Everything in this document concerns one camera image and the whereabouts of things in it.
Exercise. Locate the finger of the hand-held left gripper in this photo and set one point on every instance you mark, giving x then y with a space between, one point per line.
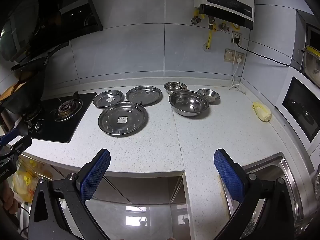
8 135
21 143

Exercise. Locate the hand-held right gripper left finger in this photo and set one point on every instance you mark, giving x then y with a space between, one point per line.
96 175

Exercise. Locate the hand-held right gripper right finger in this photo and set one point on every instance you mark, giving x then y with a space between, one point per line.
228 177

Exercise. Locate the large steel plate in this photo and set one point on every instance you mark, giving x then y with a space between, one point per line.
110 125

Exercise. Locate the small steel plate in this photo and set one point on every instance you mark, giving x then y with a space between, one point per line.
102 101

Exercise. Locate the large steel bowl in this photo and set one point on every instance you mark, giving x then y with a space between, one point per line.
188 103

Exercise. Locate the small steel bowl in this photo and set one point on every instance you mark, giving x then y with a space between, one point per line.
175 86
208 95

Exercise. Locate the medium steel plate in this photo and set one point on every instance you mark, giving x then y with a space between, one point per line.
143 95

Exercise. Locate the person's left hand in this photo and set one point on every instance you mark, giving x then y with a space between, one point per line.
7 200

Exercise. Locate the yellow plastic bag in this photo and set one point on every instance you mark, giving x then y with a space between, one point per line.
22 187

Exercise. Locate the black pot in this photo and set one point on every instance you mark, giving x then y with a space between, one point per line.
25 95

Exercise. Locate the black gas stove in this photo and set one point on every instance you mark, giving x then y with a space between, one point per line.
70 122

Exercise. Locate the steel sink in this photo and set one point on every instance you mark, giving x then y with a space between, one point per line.
287 170

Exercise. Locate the napa cabbage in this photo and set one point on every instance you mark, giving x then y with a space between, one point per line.
262 111

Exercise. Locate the black frying pan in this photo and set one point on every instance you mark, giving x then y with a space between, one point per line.
37 61

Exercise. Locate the white microwave oven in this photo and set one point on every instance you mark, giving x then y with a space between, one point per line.
300 110

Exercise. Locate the black wok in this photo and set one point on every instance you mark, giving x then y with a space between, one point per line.
22 27

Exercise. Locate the glass bowl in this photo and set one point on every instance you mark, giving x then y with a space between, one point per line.
312 62

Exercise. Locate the black range hood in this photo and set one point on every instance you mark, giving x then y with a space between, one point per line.
82 10

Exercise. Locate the white water heater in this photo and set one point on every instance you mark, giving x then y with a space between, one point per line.
225 2

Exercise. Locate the single wall socket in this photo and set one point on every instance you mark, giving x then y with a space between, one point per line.
237 37

